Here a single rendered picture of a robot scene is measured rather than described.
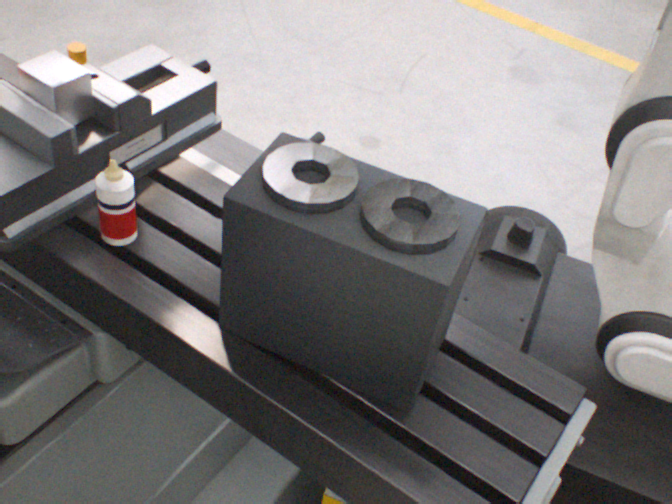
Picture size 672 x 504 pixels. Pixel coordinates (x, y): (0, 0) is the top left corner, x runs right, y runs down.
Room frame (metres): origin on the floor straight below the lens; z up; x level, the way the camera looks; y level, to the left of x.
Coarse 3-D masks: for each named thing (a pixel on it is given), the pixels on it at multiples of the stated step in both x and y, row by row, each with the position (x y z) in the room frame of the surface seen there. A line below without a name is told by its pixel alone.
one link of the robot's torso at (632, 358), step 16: (624, 336) 0.83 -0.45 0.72; (640, 336) 0.82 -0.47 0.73; (656, 336) 0.82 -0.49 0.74; (608, 352) 0.82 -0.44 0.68; (624, 352) 0.81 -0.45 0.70; (640, 352) 0.80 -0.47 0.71; (656, 352) 0.80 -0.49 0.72; (608, 368) 0.82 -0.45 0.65; (624, 368) 0.81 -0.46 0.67; (640, 368) 0.80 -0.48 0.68; (656, 368) 0.80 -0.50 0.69; (624, 384) 0.81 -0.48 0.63; (640, 384) 0.80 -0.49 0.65; (656, 384) 0.79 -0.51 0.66
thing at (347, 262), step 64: (256, 192) 0.56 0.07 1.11; (320, 192) 0.56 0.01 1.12; (384, 192) 0.58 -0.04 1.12; (256, 256) 0.54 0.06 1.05; (320, 256) 0.52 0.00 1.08; (384, 256) 0.50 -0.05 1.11; (448, 256) 0.52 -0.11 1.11; (256, 320) 0.54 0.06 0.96; (320, 320) 0.52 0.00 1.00; (384, 320) 0.50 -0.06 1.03; (448, 320) 0.56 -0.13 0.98; (384, 384) 0.49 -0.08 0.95
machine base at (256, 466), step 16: (256, 448) 0.86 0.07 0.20; (240, 464) 0.82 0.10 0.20; (256, 464) 0.83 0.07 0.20; (272, 464) 0.84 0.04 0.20; (288, 464) 0.84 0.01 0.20; (224, 480) 0.79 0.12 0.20; (240, 480) 0.79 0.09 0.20; (256, 480) 0.80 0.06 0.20; (272, 480) 0.80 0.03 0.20; (288, 480) 0.81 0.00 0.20; (304, 480) 0.83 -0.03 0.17; (208, 496) 0.75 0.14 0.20; (224, 496) 0.76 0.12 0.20; (240, 496) 0.76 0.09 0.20; (256, 496) 0.76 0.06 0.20; (272, 496) 0.77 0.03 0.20; (288, 496) 0.79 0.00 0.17; (304, 496) 0.81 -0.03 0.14; (320, 496) 0.86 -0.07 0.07
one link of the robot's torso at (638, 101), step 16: (656, 32) 0.98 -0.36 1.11; (656, 48) 0.89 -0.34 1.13; (640, 64) 0.98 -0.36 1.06; (656, 64) 0.89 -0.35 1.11; (640, 80) 0.90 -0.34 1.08; (656, 80) 0.89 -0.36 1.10; (624, 96) 0.94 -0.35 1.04; (640, 96) 0.89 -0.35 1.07; (656, 96) 0.89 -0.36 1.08; (624, 112) 0.89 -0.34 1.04; (640, 112) 0.88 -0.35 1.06; (656, 112) 0.87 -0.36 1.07; (624, 128) 0.87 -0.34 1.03; (608, 144) 0.88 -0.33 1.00; (608, 160) 0.88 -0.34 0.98
